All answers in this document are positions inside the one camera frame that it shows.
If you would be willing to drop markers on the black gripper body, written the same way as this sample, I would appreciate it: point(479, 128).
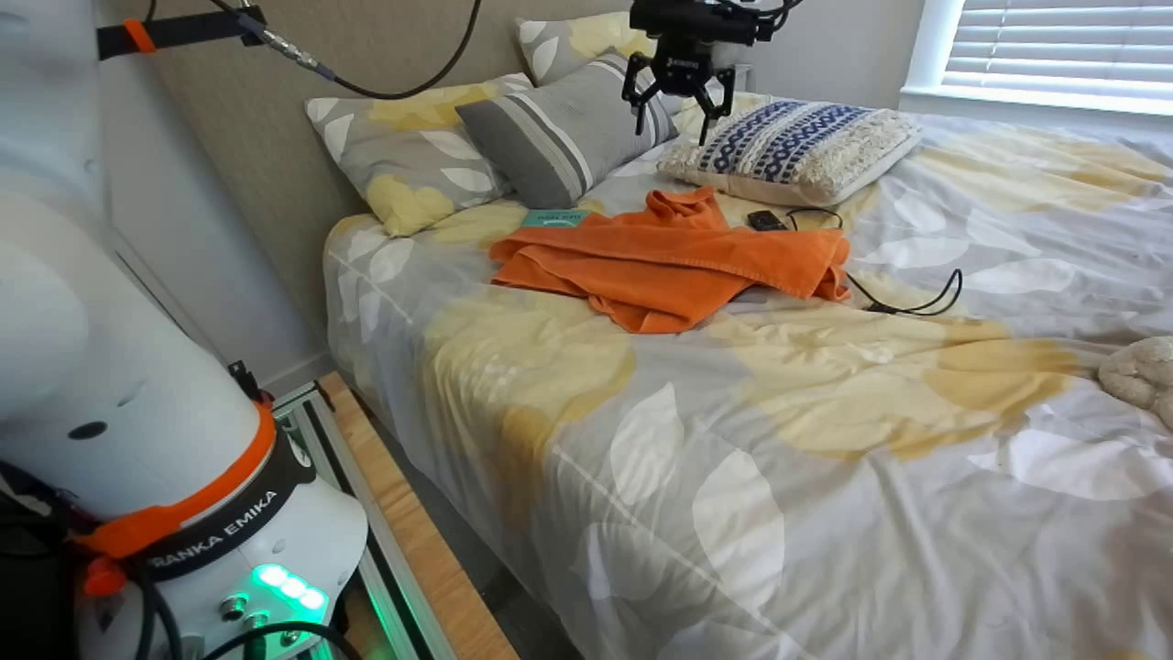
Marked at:
point(694, 43)

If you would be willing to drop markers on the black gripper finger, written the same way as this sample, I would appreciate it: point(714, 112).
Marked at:
point(637, 94)
point(717, 96)

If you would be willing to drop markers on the orange towel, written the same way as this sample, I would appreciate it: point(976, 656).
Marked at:
point(673, 266)

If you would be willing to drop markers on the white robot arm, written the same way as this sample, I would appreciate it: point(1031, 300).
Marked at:
point(194, 527)

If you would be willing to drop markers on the beige blue patterned pillow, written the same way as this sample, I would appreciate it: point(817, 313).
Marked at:
point(787, 150)

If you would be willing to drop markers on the grey striped pillow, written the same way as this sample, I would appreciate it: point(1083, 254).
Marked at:
point(560, 140)

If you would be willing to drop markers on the black remote control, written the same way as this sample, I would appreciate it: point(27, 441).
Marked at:
point(766, 220)

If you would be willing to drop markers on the teal paperback book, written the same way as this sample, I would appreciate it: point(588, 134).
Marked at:
point(556, 217)

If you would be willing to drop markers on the grey yellow leaf pillow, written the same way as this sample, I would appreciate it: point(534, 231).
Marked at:
point(412, 159)

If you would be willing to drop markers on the white window blinds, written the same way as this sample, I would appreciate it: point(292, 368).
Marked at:
point(1114, 49)

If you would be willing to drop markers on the beige upholstered headboard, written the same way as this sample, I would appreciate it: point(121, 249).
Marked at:
point(246, 105)

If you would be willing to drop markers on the grey yellow leaf duvet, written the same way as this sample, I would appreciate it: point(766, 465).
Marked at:
point(925, 474)

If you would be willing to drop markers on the wooden bed frame rail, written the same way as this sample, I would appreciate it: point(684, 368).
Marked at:
point(437, 588)

